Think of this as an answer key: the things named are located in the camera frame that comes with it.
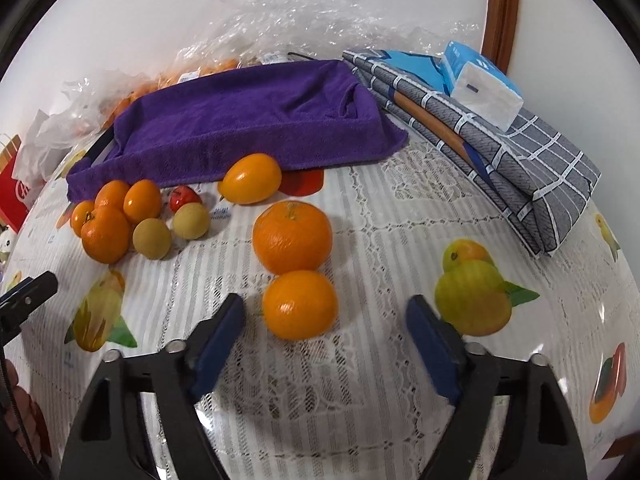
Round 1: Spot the small red apple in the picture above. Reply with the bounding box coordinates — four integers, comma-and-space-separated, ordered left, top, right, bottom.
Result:
169, 185, 202, 214

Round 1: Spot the small orange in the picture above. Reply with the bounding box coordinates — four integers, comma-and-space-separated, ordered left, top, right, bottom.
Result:
122, 179, 163, 226
94, 180, 130, 210
262, 270, 338, 341
70, 200, 94, 237

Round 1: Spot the person's left hand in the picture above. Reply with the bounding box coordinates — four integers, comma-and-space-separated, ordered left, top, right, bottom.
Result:
4, 360, 47, 462

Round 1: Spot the red paper shopping bag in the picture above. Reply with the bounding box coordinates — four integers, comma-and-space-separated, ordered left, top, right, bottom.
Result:
0, 133, 44, 233

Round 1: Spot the orange persimmon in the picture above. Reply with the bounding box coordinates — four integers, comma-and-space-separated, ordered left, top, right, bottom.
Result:
80, 206, 131, 264

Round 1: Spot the green brown kiwi fruit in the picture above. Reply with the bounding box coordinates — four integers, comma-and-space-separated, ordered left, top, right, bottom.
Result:
132, 218, 171, 260

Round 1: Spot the white plastic bag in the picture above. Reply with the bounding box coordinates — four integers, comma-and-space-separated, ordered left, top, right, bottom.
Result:
12, 107, 104, 190

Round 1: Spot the tan round longan fruit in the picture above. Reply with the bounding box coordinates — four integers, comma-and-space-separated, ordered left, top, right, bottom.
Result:
172, 203, 210, 240

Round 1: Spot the bag of small oranges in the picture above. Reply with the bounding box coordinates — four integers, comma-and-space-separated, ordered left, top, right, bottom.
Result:
55, 58, 241, 136

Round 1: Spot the purple towel lined tray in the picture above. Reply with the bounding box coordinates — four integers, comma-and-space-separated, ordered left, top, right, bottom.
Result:
66, 60, 408, 203

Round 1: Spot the grey checked folded cloth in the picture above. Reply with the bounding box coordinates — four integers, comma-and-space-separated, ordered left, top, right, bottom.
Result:
343, 48, 601, 255

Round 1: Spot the yellow orange oval fruit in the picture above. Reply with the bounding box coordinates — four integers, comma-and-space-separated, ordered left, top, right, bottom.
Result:
218, 153, 282, 205

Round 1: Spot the large orange mandarin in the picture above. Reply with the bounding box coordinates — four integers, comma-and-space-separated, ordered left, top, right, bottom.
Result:
252, 200, 333, 275

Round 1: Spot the blue tissue pack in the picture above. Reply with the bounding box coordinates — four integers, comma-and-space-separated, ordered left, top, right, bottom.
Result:
439, 41, 524, 131

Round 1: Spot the clear plastic bag pile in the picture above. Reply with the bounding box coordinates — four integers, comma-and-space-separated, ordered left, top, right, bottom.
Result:
174, 0, 483, 70

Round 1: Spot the brown wooden door frame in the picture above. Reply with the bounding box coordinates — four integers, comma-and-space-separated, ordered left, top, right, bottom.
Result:
480, 0, 520, 73

